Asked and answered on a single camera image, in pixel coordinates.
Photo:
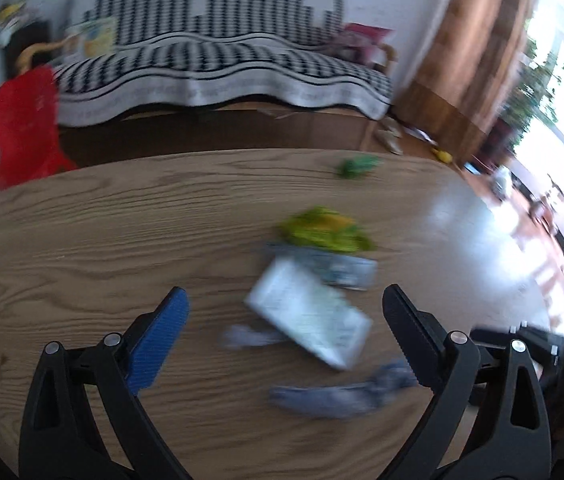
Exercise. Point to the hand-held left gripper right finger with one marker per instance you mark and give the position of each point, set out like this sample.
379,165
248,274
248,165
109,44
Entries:
412,337

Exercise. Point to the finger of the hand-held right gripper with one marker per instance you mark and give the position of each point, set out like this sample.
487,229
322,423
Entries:
537,342

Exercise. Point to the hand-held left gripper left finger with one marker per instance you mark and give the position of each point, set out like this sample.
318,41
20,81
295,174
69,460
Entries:
157,340

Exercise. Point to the grey red wrapper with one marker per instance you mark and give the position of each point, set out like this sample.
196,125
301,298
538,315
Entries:
342,395

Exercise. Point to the dark blue packet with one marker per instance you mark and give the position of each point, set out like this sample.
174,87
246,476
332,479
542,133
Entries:
342,267

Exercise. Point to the white green packet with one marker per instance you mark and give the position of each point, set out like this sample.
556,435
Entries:
307,312

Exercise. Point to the green brown snack packet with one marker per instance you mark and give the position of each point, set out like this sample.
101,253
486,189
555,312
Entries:
324,230

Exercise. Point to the grey bag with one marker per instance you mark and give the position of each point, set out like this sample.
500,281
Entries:
502,180

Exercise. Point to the green toy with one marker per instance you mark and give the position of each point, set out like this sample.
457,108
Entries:
359,167

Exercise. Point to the small yellow floor toy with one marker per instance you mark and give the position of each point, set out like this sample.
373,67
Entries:
443,155

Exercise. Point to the beige slippers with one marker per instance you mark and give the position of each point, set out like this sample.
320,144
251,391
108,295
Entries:
389,135

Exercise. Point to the red plastic chair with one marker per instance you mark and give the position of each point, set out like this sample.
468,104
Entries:
27,125

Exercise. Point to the green potted plant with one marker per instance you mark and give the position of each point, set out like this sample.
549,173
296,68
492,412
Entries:
532,80

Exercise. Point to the black white patterned sofa cover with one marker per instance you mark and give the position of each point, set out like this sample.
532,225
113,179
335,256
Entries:
222,65

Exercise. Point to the brown curtain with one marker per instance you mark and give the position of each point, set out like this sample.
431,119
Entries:
467,55

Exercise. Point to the pink cartoon cushion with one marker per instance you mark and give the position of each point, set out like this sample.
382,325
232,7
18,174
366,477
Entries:
362,42

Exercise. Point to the colourful picture book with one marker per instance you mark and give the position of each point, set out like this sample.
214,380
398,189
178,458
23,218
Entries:
93,37

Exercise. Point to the black box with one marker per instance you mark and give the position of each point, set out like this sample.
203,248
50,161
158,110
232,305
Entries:
29,40

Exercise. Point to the yellow toy on cabinet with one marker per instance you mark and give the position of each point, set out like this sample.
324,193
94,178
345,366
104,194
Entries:
11,12

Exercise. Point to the wooden frame sofa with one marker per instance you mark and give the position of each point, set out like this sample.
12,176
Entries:
37,51

